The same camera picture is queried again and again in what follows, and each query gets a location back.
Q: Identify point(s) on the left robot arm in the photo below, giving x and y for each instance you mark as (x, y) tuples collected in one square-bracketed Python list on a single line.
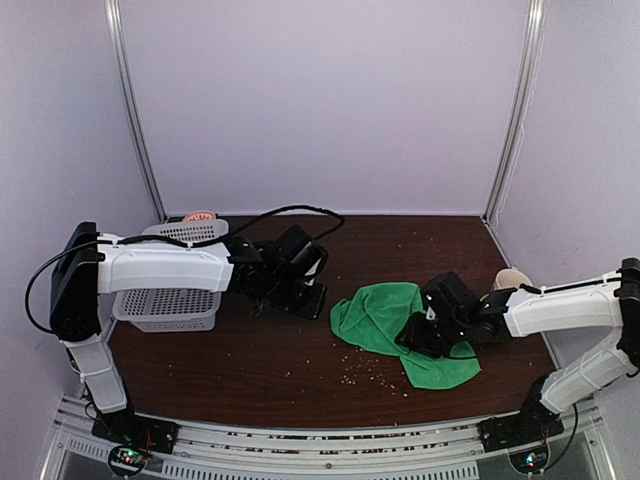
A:
[(172, 281)]

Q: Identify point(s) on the white perforated plastic basket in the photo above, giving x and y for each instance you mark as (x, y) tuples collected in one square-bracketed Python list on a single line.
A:
[(173, 310)]

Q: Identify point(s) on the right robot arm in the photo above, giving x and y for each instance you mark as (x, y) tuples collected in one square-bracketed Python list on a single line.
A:
[(609, 301)]

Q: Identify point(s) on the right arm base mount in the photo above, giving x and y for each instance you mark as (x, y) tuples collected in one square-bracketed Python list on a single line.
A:
[(532, 424)]

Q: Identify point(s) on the aluminium frame post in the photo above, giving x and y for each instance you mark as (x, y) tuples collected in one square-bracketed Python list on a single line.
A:
[(523, 90), (116, 32)]

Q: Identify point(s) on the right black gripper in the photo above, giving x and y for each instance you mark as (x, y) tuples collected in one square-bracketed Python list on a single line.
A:
[(414, 338)]

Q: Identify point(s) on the left aluminium frame post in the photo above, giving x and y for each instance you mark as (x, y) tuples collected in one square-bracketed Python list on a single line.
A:
[(116, 32)]

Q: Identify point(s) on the right aluminium frame post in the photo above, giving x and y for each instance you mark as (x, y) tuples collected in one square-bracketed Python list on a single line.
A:
[(523, 90)]

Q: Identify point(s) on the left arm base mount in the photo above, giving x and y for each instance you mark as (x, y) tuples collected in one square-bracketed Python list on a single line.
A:
[(136, 439)]

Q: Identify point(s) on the white coral pattern mug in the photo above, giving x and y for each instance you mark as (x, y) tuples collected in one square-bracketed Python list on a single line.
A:
[(510, 278)]

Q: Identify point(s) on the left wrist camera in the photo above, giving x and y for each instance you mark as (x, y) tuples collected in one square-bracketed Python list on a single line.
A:
[(299, 255)]

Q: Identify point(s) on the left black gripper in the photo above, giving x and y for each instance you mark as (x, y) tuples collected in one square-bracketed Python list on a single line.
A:
[(314, 306)]

